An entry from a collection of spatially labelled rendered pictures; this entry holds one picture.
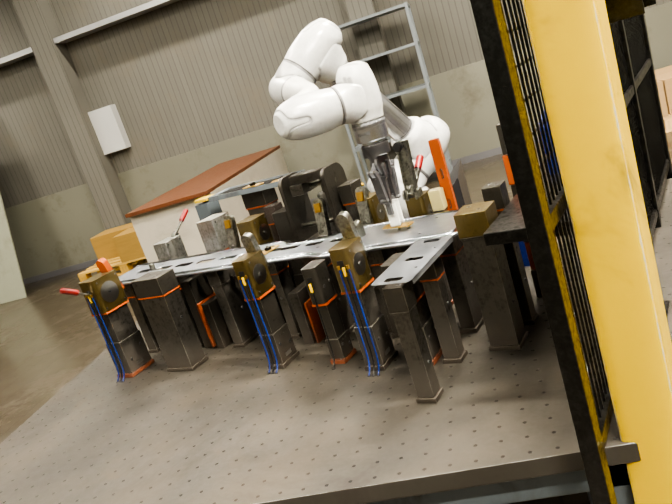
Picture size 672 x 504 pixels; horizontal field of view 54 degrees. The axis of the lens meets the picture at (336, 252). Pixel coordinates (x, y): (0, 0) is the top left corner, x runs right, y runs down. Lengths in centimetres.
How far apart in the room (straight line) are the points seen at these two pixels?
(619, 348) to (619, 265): 15
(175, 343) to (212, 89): 658
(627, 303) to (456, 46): 703
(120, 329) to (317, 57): 113
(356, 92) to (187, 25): 702
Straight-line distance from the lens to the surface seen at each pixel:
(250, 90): 845
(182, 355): 223
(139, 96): 899
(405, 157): 195
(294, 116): 168
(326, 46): 229
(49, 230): 1003
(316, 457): 150
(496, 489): 139
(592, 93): 108
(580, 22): 107
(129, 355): 240
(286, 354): 198
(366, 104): 174
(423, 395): 155
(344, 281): 168
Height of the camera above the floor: 145
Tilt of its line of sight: 14 degrees down
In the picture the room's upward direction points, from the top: 18 degrees counter-clockwise
